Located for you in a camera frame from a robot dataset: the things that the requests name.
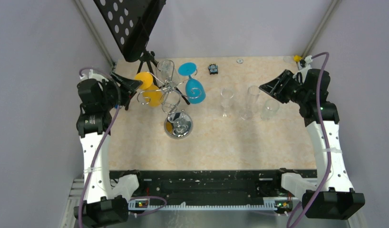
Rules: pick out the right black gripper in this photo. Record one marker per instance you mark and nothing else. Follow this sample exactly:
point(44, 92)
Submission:
point(276, 87)

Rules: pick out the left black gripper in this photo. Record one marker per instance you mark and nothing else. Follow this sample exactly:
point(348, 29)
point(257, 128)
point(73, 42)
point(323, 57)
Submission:
point(126, 89)

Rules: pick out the chrome wine glass rack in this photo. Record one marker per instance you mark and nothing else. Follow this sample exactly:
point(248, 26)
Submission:
point(178, 123)

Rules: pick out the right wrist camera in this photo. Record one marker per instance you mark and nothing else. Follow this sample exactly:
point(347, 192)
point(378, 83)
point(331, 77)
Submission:
point(304, 65)

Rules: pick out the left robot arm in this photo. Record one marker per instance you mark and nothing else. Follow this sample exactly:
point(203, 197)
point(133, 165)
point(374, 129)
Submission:
point(101, 204)

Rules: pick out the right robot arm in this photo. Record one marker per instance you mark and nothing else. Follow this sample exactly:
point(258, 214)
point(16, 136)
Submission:
point(334, 196)

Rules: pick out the small black blue toy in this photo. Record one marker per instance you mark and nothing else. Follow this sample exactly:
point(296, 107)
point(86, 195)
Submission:
point(213, 69)

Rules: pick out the clear smooth wine glass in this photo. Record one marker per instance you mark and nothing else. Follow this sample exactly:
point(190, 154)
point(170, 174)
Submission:
point(226, 101)

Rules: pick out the clear patterned glass at back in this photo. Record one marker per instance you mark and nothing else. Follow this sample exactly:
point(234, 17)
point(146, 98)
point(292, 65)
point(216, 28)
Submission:
point(166, 70)

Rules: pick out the black perforated music stand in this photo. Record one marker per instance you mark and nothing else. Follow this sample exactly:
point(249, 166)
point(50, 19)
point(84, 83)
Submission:
point(131, 23)

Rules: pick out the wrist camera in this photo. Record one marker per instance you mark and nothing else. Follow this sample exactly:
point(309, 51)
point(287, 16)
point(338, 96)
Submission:
point(304, 65)
point(92, 75)

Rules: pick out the clear patterned short glass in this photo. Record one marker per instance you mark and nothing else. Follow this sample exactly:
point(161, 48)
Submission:
point(269, 109)

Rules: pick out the yellow corner clamp right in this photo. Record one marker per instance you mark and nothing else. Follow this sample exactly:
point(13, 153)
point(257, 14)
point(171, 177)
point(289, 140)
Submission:
point(297, 58)

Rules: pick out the yellow wine glass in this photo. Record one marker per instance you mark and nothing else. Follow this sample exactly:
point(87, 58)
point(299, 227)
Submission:
point(150, 94)

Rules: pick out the blue wine glass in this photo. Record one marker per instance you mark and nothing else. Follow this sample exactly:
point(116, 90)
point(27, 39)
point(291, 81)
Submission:
point(194, 89)

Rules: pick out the clear wine glass front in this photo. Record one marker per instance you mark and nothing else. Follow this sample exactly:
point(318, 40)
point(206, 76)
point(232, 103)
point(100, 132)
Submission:
point(252, 96)

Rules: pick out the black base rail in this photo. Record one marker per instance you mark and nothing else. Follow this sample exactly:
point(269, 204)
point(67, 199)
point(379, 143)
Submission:
point(212, 188)

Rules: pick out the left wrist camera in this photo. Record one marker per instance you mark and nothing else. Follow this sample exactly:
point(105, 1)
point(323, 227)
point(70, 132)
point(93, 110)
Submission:
point(92, 75)

